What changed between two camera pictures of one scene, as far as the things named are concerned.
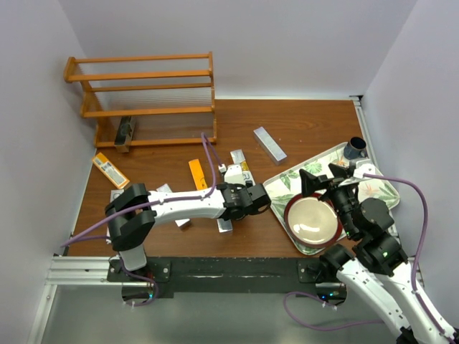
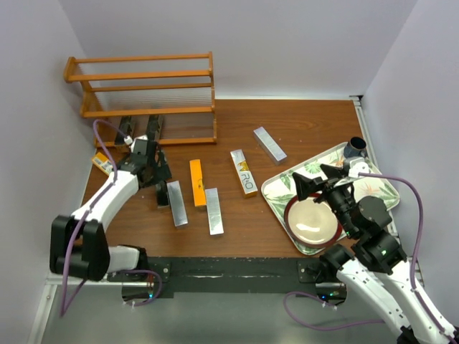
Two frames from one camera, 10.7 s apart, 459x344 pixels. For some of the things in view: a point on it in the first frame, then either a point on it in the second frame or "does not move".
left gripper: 248,185 → 161,173
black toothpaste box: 125,134 does not move
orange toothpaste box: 198,174 does not move
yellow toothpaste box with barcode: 110,171 does not move
